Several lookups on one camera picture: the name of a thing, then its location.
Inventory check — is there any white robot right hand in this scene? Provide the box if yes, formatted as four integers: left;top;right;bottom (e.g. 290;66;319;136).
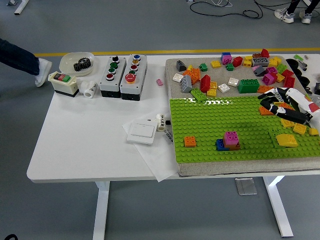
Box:
257;87;320;126

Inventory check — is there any tall red toy brick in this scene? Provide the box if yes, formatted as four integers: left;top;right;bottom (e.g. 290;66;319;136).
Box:
283;76;296;89

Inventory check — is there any lime green toy brick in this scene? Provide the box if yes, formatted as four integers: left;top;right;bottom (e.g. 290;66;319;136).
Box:
275;63;289;75

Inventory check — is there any large magenta toy brick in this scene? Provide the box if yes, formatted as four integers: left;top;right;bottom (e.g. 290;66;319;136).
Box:
261;72;277;87

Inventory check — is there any yellow sloped toy brick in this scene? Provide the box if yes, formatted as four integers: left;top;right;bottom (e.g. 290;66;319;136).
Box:
275;133;299;148

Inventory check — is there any small green studded plate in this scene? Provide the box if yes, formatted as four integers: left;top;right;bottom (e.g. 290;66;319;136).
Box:
268;128;304;150

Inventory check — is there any dark grey toy brick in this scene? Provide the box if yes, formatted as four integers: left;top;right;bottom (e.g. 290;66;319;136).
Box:
253;65;267;77

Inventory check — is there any large green toy brick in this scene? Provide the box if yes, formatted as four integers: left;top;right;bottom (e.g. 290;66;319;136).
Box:
237;78;261;94

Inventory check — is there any long grey toy brick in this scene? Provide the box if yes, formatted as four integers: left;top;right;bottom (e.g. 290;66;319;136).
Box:
251;57;271;68

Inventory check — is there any flat green toy brick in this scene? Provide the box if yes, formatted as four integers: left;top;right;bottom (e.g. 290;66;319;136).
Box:
190;87;209;102

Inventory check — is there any green studded baseplate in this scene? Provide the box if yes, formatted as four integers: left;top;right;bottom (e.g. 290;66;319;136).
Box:
169;96;320;163

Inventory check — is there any light grey toy brick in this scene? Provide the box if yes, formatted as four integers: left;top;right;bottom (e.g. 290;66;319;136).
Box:
180;74;194;94

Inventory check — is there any distant person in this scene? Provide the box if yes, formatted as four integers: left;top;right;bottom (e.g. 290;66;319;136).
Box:
274;0;320;25

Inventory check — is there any metal floor plate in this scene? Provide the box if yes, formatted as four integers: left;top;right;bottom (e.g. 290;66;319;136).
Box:
234;177;258;196

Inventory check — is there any white table leg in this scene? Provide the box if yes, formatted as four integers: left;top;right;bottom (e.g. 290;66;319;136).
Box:
262;175;295;238
92;181;111;240

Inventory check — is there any white printed label strip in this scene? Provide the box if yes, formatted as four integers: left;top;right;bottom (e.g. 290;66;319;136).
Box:
162;129;175;145

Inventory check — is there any small labelled white fitting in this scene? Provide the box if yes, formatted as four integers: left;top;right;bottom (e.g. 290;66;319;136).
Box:
155;113;168;133

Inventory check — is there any white paper sheet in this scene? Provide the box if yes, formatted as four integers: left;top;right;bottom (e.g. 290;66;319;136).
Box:
121;113;179;183

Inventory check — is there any grey emergency-stop control box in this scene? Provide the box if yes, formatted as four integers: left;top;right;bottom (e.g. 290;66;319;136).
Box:
119;53;148;102

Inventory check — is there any grey four-button control box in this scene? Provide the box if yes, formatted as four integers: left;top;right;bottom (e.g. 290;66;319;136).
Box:
99;55;128;98

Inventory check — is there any white pipe tee fitting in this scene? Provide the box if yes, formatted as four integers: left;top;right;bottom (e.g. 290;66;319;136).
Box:
77;80;99;99

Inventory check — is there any black metal gear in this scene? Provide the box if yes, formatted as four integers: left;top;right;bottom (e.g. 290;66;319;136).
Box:
73;57;92;73

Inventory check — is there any white plastic bowl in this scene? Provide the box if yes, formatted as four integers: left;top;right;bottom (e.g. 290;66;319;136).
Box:
59;51;96;77

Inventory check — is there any white table foot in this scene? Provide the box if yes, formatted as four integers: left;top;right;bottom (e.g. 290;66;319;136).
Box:
7;0;29;15

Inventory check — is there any black floor cable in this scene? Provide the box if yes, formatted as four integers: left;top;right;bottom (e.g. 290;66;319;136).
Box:
189;0;264;20

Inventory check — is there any white floor cable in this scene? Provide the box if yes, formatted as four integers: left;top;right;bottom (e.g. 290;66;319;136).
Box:
211;0;234;7

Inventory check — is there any white wall switch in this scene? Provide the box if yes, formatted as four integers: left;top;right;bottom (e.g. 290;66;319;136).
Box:
126;120;157;145

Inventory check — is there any cream red-green switch box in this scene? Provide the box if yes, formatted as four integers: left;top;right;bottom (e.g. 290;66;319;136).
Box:
47;70;80;98

